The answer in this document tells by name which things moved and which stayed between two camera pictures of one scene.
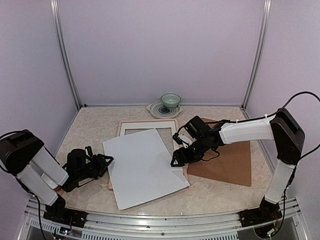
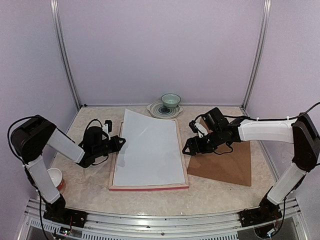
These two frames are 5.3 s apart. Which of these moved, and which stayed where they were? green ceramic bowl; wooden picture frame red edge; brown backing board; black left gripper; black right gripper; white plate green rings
Moved: black right gripper; wooden picture frame red edge; black left gripper
Stayed: green ceramic bowl; white plate green rings; brown backing board
